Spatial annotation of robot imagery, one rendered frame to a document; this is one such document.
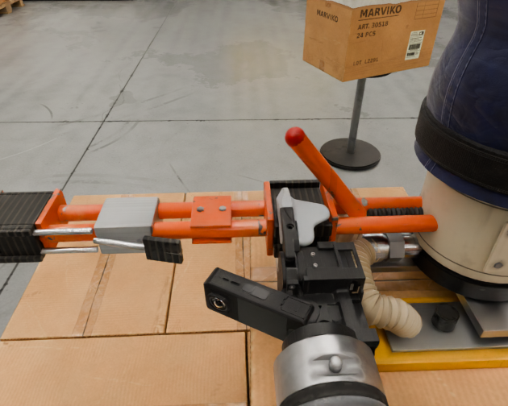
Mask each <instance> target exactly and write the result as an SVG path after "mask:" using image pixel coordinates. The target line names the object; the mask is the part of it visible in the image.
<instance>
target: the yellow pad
mask: <svg viewBox="0 0 508 406"><path fill-rule="evenodd" d="M400 299H402V300H404V301H405V302H406V303H408V304H409V305H411V306H412V307H413V308H414V309H415V310H417V311H418V313H419V314H420V316H421V318H422V323H423V326H422V328H421V329H420V332H419V333H418V334H417V335H416V336H415V337H413V338H401V337H399V336H397V335H396V334H394V333H391V332H390V331H388V330H384V329H383V328H382V329H378V328H377V327H376V326H375V325H371V326H369V328H370V329H371V328H376V331H377V335H378V337H379V340H380V342H379V345H378V347H377V348H376V349H375V355H374V358H375V361H376V364H377V368H378V371H379V372H388V371H430V370H452V369H473V368H495V367H508V337H491V338H481V337H480V336H479V334H478V333H477V331H476V329H475V327H474V326H473V323H472V322H471V320H470V319H469V317H468V314H467V313H466V312H465V310H464V307H463V305H462V304H461V303H460V300H459V298H458V297H457V296H446V297H421V298H400Z"/></svg>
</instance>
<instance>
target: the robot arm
mask: <svg viewBox="0 0 508 406"><path fill-rule="evenodd" d="M277 216H278V221H279V234H280V243H281V244H282V249H283V251H279V255H278V258H276V265H277V290H275V289H273V288H270V287H267V286H265V285H263V284H259V283H257V282H255V281H252V280H249V279H247V278H244V277H242V276H240V275H236V274H234V273H232V272H229V271H226V270H223V269H222V268H219V267H217V268H215V269H214V270H213V271H212V272H211V274H210V275H209V276H208V278H207V279H206V281H205V282H204V283H203V287H204V293H205V298H206V306H207V308H208V309H211V310H213V311H215V312H217V313H220V314H222V315H224V316H226V317H229V318H231V319H233V320H235V321H238V322H240V323H243V324H245V325H248V326H250V327H252V328H253V329H257V330H259V331H261V332H263V333H265V334H268V335H270V336H272V337H275V338H277V339H280V340H282V341H283V343H282V352H281V353H280V354H279V355H278V356H277V358H276V360H275V362H274V364H273V374H274V383H275V392H276V402H277V406H389V404H388V401H387V398H386V394H385V390H384V388H383V384H382V381H381V377H380V374H379V371H378V368H377V364H376V361H375V358H374V355H375V349H376V348H377V347H378V345H379V342H380V340H379V337H378V335H377V331H376V328H371V329H370V328H369V326H368V322H367V320H366V317H365V315H364V310H363V307H362V304H361V301H362V299H363V295H364V282H365V279H366V277H365V275H364V271H363V268H362V266H361V263H360V259H359V256H358V254H357V251H356V248H355V245H354V242H335V241H332V242H317V247H306V246H309V245H310V244H311V243H312V242H313V241H314V227H315V226H316V225H318V224H319V223H321V222H324V221H326V220H327V219H328V218H329V217H330V211H329V209H328V208H327V207H326V206H325V205H321V204H317V203H312V202H308V201H300V200H295V199H293V198H292V197H291V196H290V193H289V190H288V188H282V190H281V191H280V193H279V194H278V196H277ZM295 224H296V225H297V229H296V226H295ZM351 251H352V253H353V255H354V258H355V261H356V265H357V267H356V265H355V263H354V260H353V257H352V253H351ZM359 286H360V287H359ZM358 288H359V291H358ZM357 291H358V293H352V292H357Z"/></svg>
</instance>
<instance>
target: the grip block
mask: <svg viewBox="0 0 508 406"><path fill-rule="evenodd" d="M319 185H320V188H319ZM282 188H288V190H289V193H290V196H291V197H292V198H293V199H295V200H300V201H308V202H312V203H317V204H321V205H325V206H326V207H327V208H328V209H329V211H330V217H329V218H328V219H327V220H326V221H324V222H321V223H319V224H318V225H316V226H315V227H314V241H313V242H312V243H311V244H310V245H309V246H300V247H317V242H332V241H335V236H336V231H337V226H338V220H339V218H338V215H337V212H336V209H335V205H334V202H333V200H332V197H331V194H330V193H329V192H328V191H327V190H326V189H325V188H324V187H323V185H322V184H320V182H319V180H271V181H265V182H264V219H266V224H267V236H266V237H265V242H266V251H267V255H268V256H270V255H273V256H274V258H278V255H279V251H283V249H282V244H281V243H280V234H279V221H278V216H277V196H278V194H279V193H280V191H281V190H282Z"/></svg>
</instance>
